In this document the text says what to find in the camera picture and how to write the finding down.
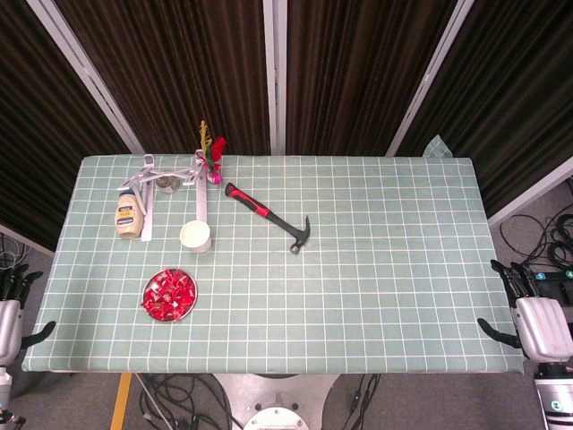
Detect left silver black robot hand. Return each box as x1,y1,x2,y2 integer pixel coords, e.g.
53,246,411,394
0,262,57,368

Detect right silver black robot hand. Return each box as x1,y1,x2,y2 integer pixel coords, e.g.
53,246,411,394
476,258,573,365

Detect silver robot base column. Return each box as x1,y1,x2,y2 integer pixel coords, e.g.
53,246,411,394
210,374,339,430

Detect bowl of red candies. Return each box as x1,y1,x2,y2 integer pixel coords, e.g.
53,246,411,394
141,268,198,323

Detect white paper cup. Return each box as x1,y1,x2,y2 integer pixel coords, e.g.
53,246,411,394
179,219,212,255

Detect black numbered power strip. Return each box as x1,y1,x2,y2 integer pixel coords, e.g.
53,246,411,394
530,267,573,297

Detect mayonnaise squeeze bottle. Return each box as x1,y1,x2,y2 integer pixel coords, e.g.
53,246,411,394
114,189,145,240

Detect green checked tablecloth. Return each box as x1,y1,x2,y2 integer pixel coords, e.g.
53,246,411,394
21,133,526,375

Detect dark brown curtain panel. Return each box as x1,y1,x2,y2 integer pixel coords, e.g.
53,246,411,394
0,0,132,252
53,0,272,156
285,0,461,157
396,0,573,217

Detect silver folding laptop stand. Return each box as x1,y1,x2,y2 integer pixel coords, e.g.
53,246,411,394
118,153,210,243

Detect red black claw hammer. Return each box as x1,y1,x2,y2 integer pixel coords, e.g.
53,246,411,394
224,182,312,256

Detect red green flower decoration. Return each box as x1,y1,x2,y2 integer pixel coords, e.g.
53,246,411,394
198,119,228,185

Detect grey floor cables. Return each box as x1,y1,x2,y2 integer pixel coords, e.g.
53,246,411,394
0,232,32,270

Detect black coiled floor cables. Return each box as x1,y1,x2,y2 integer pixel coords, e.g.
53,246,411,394
497,177,573,272

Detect white partition frame post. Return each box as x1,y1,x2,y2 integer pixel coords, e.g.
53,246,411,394
25,0,145,156
385,0,475,157
0,222,57,258
487,156,573,228
262,0,288,156

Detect black floor cable bundle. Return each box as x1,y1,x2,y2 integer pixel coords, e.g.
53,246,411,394
133,374,236,430

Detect black cable with inline box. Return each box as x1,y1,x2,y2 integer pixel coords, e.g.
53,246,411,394
339,374,382,430

